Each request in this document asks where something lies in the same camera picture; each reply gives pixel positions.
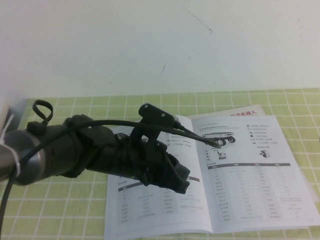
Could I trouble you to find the white leaflet with red print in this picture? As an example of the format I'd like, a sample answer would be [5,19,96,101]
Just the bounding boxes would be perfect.
[187,104,267,121]

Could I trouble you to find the white zip tie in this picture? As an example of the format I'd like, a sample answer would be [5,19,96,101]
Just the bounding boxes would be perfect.
[0,114,22,177]

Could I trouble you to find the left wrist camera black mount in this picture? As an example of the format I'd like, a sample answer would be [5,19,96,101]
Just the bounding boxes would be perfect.
[138,102,187,151]

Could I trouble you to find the black left camera cable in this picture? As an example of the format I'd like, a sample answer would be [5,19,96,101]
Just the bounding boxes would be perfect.
[0,119,222,240]

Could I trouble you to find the green checked tablecloth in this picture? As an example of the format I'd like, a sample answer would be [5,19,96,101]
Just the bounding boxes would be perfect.
[0,87,320,240]

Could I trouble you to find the white box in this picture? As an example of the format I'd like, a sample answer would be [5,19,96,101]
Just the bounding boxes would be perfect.
[0,98,9,131]

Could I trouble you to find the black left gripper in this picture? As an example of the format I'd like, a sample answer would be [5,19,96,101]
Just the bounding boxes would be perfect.
[109,133,192,195]

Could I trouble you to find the black looped plug tether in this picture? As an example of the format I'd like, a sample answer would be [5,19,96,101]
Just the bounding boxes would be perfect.
[32,99,55,126]

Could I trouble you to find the white product brochure book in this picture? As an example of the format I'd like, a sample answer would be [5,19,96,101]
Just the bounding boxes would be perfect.
[103,113,320,240]

